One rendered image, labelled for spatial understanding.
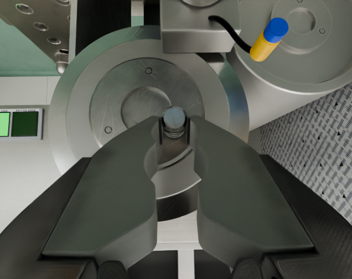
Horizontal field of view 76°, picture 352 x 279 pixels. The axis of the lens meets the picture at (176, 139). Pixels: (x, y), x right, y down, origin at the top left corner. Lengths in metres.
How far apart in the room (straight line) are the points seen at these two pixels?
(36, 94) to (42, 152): 2.90
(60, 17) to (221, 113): 0.37
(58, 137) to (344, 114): 0.25
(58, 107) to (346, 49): 0.23
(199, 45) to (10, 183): 0.51
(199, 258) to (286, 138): 0.37
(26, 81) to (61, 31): 3.08
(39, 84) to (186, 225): 3.16
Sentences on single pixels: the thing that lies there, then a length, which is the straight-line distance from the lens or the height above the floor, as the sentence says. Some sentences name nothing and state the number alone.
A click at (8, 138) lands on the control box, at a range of 0.60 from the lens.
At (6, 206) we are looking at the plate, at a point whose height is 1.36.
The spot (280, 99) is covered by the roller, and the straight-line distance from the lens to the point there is 0.20.
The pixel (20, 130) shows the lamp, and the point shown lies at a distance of 0.59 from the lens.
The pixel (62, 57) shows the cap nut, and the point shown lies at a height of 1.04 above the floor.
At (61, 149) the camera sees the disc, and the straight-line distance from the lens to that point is 0.18.
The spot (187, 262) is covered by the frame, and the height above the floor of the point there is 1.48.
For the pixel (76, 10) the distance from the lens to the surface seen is 0.22.
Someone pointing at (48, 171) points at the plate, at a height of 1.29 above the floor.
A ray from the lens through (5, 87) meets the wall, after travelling 3.69.
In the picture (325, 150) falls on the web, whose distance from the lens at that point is 0.28.
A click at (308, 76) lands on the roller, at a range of 0.21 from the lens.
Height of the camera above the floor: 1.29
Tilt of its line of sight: 7 degrees down
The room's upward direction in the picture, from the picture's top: 179 degrees clockwise
